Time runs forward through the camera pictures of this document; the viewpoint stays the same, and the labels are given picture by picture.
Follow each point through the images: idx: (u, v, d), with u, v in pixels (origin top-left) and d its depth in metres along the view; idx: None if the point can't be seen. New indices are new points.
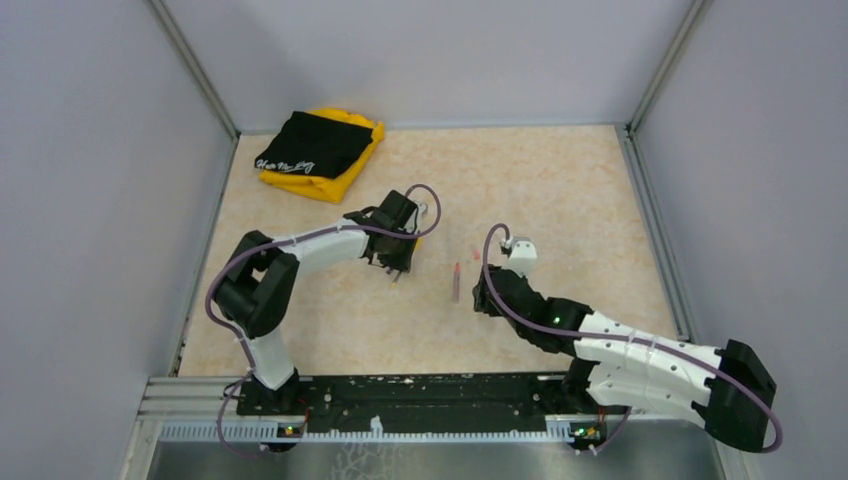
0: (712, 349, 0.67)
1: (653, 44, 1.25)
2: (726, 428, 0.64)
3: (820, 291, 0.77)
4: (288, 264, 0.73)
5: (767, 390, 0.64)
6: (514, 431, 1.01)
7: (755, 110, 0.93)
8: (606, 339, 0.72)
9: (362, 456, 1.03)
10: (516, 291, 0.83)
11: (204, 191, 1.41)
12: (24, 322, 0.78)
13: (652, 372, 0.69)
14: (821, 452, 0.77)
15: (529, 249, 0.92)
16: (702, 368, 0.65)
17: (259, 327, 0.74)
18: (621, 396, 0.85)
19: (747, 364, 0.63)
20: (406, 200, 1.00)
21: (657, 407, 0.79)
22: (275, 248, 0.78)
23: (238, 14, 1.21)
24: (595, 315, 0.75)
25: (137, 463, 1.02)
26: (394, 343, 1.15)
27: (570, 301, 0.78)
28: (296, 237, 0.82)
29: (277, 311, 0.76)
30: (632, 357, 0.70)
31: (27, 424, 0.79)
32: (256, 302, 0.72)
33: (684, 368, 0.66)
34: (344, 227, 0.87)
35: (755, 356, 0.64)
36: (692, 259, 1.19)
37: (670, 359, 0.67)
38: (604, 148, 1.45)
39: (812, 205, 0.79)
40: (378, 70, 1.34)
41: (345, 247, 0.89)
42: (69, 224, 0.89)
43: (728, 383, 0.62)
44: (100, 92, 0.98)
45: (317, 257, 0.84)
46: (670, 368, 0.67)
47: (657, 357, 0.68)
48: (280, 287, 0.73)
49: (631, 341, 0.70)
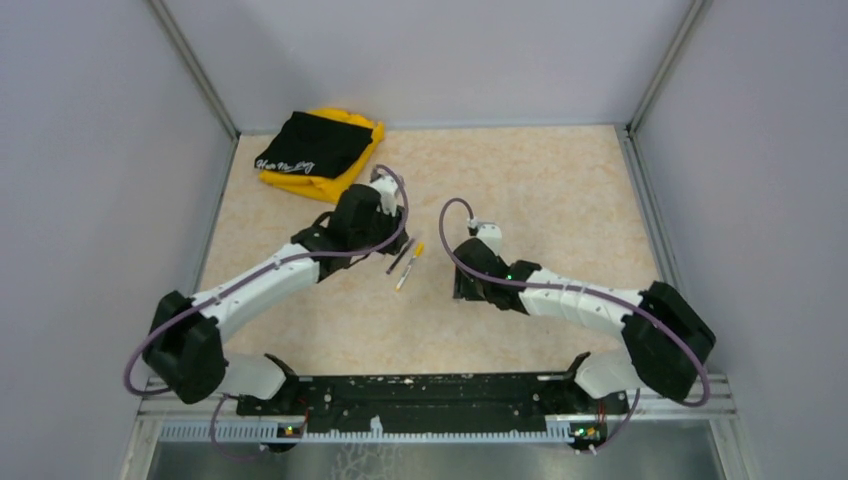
0: (636, 291, 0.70)
1: (652, 44, 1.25)
2: (650, 370, 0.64)
3: (820, 291, 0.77)
4: (209, 331, 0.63)
5: (694, 333, 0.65)
6: (514, 431, 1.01)
7: (755, 110, 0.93)
8: (544, 288, 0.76)
9: (362, 456, 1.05)
10: (474, 252, 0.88)
11: (204, 191, 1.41)
12: (24, 324, 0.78)
13: (583, 315, 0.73)
14: (822, 453, 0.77)
15: (494, 229, 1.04)
16: (621, 305, 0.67)
17: (193, 393, 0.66)
18: (604, 382, 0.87)
19: (667, 301, 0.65)
20: (360, 203, 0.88)
21: (627, 382, 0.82)
22: (196, 312, 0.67)
23: (237, 14, 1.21)
24: (544, 270, 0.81)
25: (136, 463, 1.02)
26: (394, 343, 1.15)
27: (523, 261, 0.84)
28: (220, 291, 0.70)
29: (211, 373, 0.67)
30: (565, 302, 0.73)
31: (27, 425, 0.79)
32: (179, 373, 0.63)
33: (606, 307, 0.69)
34: (283, 261, 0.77)
35: (678, 295, 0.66)
36: (692, 259, 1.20)
37: (595, 301, 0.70)
38: (604, 149, 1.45)
39: (812, 206, 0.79)
40: (378, 70, 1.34)
41: (292, 281, 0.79)
42: (69, 225, 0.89)
43: (644, 319, 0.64)
44: (100, 91, 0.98)
45: (259, 302, 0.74)
46: (595, 309, 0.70)
47: (585, 299, 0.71)
48: (204, 356, 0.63)
49: (565, 288, 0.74)
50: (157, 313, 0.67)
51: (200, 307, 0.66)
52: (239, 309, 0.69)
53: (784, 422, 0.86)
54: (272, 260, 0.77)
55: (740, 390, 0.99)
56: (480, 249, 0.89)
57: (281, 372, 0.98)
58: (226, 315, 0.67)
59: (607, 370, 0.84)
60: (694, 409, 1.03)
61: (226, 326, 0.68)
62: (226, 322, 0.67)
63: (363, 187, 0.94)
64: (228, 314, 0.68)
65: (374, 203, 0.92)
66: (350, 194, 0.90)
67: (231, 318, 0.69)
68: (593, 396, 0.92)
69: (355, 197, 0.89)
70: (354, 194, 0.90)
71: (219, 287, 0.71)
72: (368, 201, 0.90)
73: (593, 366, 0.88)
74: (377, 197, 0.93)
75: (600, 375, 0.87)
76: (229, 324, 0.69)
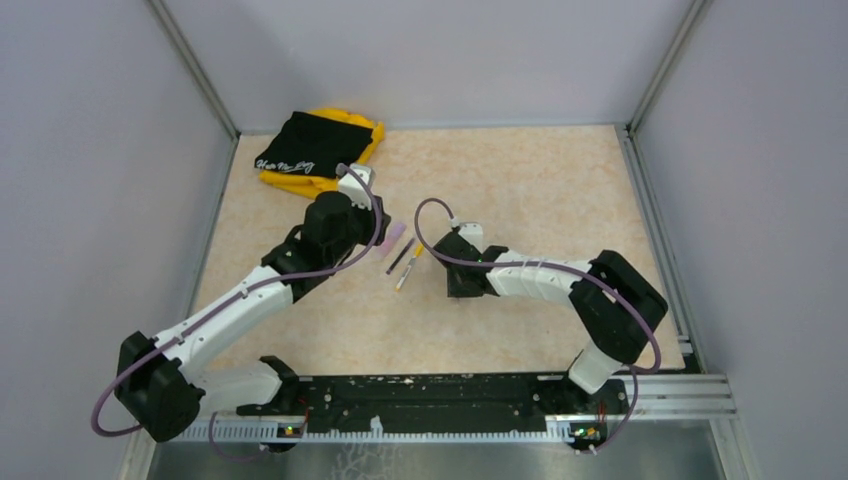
0: (587, 261, 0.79)
1: (652, 44, 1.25)
2: (603, 335, 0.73)
3: (821, 290, 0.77)
4: (173, 374, 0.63)
5: (644, 297, 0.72)
6: (514, 431, 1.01)
7: (756, 110, 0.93)
8: (505, 267, 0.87)
9: (362, 456, 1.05)
10: (446, 241, 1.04)
11: (204, 191, 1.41)
12: (23, 323, 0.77)
13: (543, 287, 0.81)
14: (823, 454, 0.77)
15: (475, 228, 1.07)
16: (572, 274, 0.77)
17: (166, 431, 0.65)
18: (594, 372, 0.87)
19: (613, 268, 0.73)
20: (326, 217, 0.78)
21: (607, 365, 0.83)
22: (159, 355, 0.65)
23: (237, 14, 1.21)
24: (508, 253, 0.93)
25: (136, 463, 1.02)
26: (394, 343, 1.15)
27: (491, 246, 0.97)
28: (183, 330, 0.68)
29: (183, 412, 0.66)
30: (525, 276, 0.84)
31: (27, 425, 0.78)
32: (151, 412, 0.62)
33: (559, 277, 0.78)
34: (251, 288, 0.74)
35: (623, 262, 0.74)
36: (692, 260, 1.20)
37: (550, 272, 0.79)
38: (604, 148, 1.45)
39: (813, 205, 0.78)
40: (378, 70, 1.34)
41: (263, 308, 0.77)
42: (68, 224, 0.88)
43: (591, 283, 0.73)
44: (100, 91, 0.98)
45: (229, 332, 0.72)
46: (550, 280, 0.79)
47: (541, 272, 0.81)
48: (170, 398, 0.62)
49: (525, 264, 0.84)
50: (121, 355, 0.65)
51: (164, 349, 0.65)
52: (205, 347, 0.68)
53: (786, 423, 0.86)
54: (239, 288, 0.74)
55: (741, 390, 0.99)
56: (454, 239, 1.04)
57: (276, 376, 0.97)
58: (190, 357, 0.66)
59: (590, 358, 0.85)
60: (695, 410, 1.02)
61: (192, 365, 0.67)
62: (190, 363, 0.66)
63: (332, 192, 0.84)
64: (192, 355, 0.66)
65: (344, 212, 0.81)
66: (315, 206, 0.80)
67: (197, 356, 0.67)
68: (591, 391, 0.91)
69: (321, 210, 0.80)
70: (319, 208, 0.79)
71: (183, 325, 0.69)
72: (337, 211, 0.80)
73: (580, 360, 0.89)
74: (347, 202, 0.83)
75: (588, 365, 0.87)
76: (196, 363, 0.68)
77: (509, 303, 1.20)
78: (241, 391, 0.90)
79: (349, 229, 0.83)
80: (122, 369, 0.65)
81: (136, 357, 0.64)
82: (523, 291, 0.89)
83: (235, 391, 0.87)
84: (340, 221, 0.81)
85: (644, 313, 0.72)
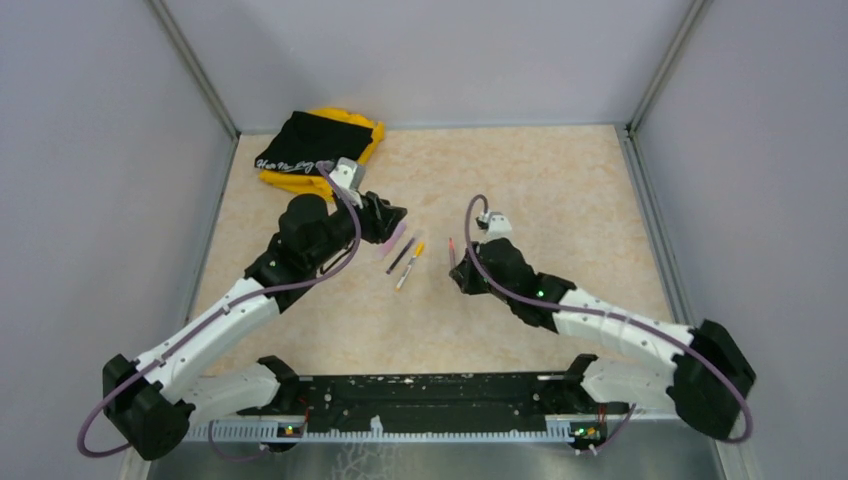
0: (685, 328, 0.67)
1: (652, 44, 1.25)
2: (695, 409, 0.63)
3: (820, 291, 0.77)
4: (154, 398, 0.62)
5: (743, 376, 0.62)
6: (514, 431, 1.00)
7: (756, 109, 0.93)
8: (581, 313, 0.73)
9: (362, 455, 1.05)
10: (509, 262, 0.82)
11: (203, 191, 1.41)
12: (24, 321, 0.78)
13: (625, 346, 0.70)
14: (823, 454, 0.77)
15: (504, 222, 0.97)
16: (671, 343, 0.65)
17: (155, 450, 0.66)
18: (612, 390, 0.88)
19: (718, 344, 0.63)
20: (299, 228, 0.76)
21: (641, 399, 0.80)
22: (141, 378, 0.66)
23: (238, 15, 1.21)
24: (577, 290, 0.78)
25: (136, 464, 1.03)
26: (394, 343, 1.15)
27: (556, 278, 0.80)
28: (163, 353, 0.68)
29: (171, 430, 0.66)
30: (606, 330, 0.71)
31: (27, 424, 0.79)
32: (136, 436, 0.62)
33: (653, 343, 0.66)
34: (232, 304, 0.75)
35: (729, 337, 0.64)
36: (692, 259, 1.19)
37: (641, 334, 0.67)
38: (604, 148, 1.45)
39: (812, 205, 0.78)
40: (378, 70, 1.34)
41: (247, 322, 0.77)
42: (68, 224, 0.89)
43: (695, 360, 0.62)
44: (100, 91, 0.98)
45: (211, 351, 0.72)
46: (641, 343, 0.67)
47: (629, 332, 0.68)
48: (154, 420, 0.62)
49: (606, 315, 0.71)
50: (105, 378, 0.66)
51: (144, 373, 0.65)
52: (187, 367, 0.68)
53: (786, 422, 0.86)
54: (222, 303, 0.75)
55: None
56: (514, 259, 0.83)
57: (274, 379, 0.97)
58: (171, 379, 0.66)
59: (624, 381, 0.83)
60: None
61: (174, 387, 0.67)
62: (173, 385, 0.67)
63: (303, 195, 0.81)
64: (173, 377, 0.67)
65: (318, 219, 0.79)
66: (288, 215, 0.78)
67: (180, 377, 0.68)
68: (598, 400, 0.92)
69: (295, 219, 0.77)
70: (292, 216, 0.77)
71: (164, 346, 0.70)
72: (310, 218, 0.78)
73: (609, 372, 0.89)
74: (322, 208, 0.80)
75: (610, 382, 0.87)
76: (180, 383, 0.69)
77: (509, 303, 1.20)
78: (240, 396, 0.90)
79: (329, 230, 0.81)
80: (107, 392, 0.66)
81: (118, 380, 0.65)
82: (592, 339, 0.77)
83: (229, 397, 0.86)
84: (316, 227, 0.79)
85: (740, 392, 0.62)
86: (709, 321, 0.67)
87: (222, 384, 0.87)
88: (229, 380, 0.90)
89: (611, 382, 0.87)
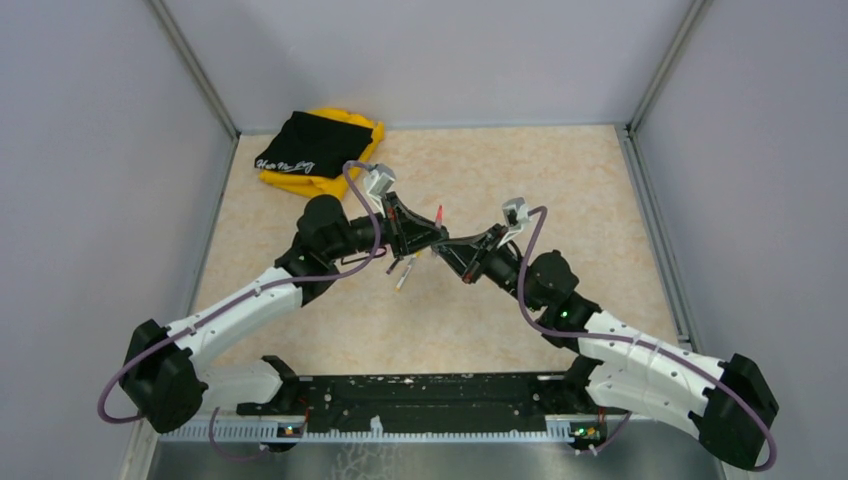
0: (715, 361, 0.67)
1: (652, 44, 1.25)
2: (722, 442, 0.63)
3: (820, 291, 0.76)
4: (183, 364, 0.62)
5: (769, 411, 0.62)
6: (514, 431, 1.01)
7: (755, 110, 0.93)
8: (609, 340, 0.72)
9: (362, 455, 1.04)
10: (564, 287, 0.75)
11: (203, 191, 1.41)
12: (25, 321, 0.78)
13: (653, 376, 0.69)
14: (822, 453, 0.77)
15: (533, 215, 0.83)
16: (702, 377, 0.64)
17: (166, 422, 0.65)
18: (619, 398, 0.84)
19: (749, 380, 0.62)
20: (317, 230, 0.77)
21: (657, 416, 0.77)
22: (171, 344, 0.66)
23: (238, 15, 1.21)
24: (603, 314, 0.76)
25: (136, 463, 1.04)
26: (394, 343, 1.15)
27: (580, 297, 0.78)
28: (196, 322, 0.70)
29: (185, 404, 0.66)
30: (635, 358, 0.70)
31: (27, 424, 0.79)
32: (154, 402, 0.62)
33: (684, 374, 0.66)
34: (264, 287, 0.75)
35: (760, 373, 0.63)
36: (692, 260, 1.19)
37: (672, 365, 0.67)
38: (604, 148, 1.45)
39: (812, 205, 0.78)
40: (378, 70, 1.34)
41: (272, 309, 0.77)
42: (68, 225, 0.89)
43: (726, 395, 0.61)
44: (98, 90, 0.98)
45: (232, 334, 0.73)
46: (670, 375, 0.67)
47: (659, 361, 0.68)
48: (177, 389, 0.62)
49: (635, 343, 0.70)
50: (132, 343, 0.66)
51: (175, 338, 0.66)
52: (216, 339, 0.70)
53: (786, 422, 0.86)
54: (253, 285, 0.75)
55: None
56: (568, 285, 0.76)
57: (277, 376, 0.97)
58: (200, 348, 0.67)
59: (637, 394, 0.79)
60: None
61: (199, 357, 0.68)
62: (200, 354, 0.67)
63: (320, 196, 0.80)
64: (202, 346, 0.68)
65: (335, 222, 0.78)
66: (306, 217, 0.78)
67: (207, 349, 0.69)
68: (602, 403, 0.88)
69: (312, 221, 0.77)
70: (311, 218, 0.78)
71: (195, 316, 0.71)
72: (327, 221, 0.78)
73: (618, 381, 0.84)
74: (338, 209, 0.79)
75: (620, 393, 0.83)
76: (206, 354, 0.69)
77: (509, 303, 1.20)
78: (242, 390, 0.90)
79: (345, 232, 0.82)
80: (131, 356, 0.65)
81: (148, 344, 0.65)
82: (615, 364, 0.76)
83: (234, 388, 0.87)
84: (333, 228, 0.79)
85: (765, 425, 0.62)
86: (739, 355, 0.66)
87: (230, 372, 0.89)
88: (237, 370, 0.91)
89: (623, 393, 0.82)
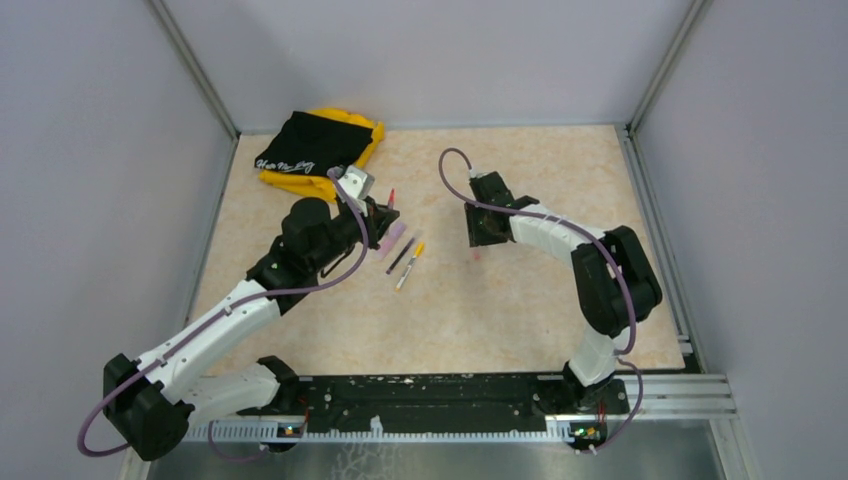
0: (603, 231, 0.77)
1: (653, 44, 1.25)
2: (589, 301, 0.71)
3: (820, 292, 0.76)
4: (155, 397, 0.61)
5: (642, 281, 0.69)
6: (514, 431, 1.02)
7: (755, 109, 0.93)
8: (527, 216, 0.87)
9: (362, 456, 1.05)
10: (484, 180, 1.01)
11: (203, 191, 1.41)
12: (22, 322, 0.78)
13: (554, 242, 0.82)
14: (824, 454, 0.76)
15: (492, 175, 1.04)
16: (583, 237, 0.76)
17: (155, 451, 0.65)
18: (584, 361, 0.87)
19: (622, 243, 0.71)
20: (302, 230, 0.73)
21: (602, 353, 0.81)
22: (142, 377, 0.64)
23: (237, 15, 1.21)
24: (537, 204, 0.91)
25: (136, 463, 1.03)
26: (394, 343, 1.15)
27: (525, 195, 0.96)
28: (166, 352, 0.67)
29: (171, 430, 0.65)
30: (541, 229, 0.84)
31: (28, 423, 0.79)
32: (136, 434, 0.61)
33: (570, 236, 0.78)
34: (234, 305, 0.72)
35: (636, 243, 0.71)
36: (692, 261, 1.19)
37: (565, 231, 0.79)
38: (604, 148, 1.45)
39: (812, 206, 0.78)
40: (377, 70, 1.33)
41: (247, 325, 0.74)
42: (67, 226, 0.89)
43: (594, 249, 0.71)
44: (97, 89, 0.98)
45: (208, 357, 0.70)
46: (561, 238, 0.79)
47: (557, 229, 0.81)
48: (154, 421, 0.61)
49: (545, 218, 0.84)
50: (105, 378, 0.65)
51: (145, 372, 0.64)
52: (188, 368, 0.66)
53: (788, 422, 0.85)
54: (225, 305, 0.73)
55: (743, 393, 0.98)
56: (492, 180, 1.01)
57: (274, 380, 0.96)
58: (172, 379, 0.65)
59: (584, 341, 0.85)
60: (695, 410, 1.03)
61: (174, 388, 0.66)
62: (172, 385, 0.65)
63: (307, 199, 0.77)
64: (174, 377, 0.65)
65: (321, 222, 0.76)
66: (291, 218, 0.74)
67: (180, 378, 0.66)
68: (586, 385, 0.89)
69: (298, 222, 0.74)
70: (297, 212, 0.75)
71: (166, 346, 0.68)
72: (313, 221, 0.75)
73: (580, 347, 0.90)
74: (323, 211, 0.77)
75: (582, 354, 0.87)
76: (181, 382, 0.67)
77: (509, 303, 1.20)
78: (236, 399, 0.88)
79: (332, 235, 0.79)
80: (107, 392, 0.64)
81: (120, 379, 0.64)
82: (539, 245, 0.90)
83: (228, 399, 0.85)
84: (319, 229, 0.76)
85: (635, 295, 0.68)
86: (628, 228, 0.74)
87: (216, 384, 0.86)
88: (229, 381, 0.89)
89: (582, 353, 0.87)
